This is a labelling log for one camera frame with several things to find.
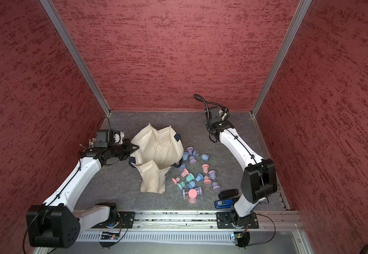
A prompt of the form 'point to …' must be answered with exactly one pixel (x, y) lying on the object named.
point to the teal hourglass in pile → (190, 178)
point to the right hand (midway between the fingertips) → (208, 125)
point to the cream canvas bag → (158, 151)
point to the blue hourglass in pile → (192, 184)
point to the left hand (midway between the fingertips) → (139, 149)
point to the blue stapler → (223, 203)
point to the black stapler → (227, 193)
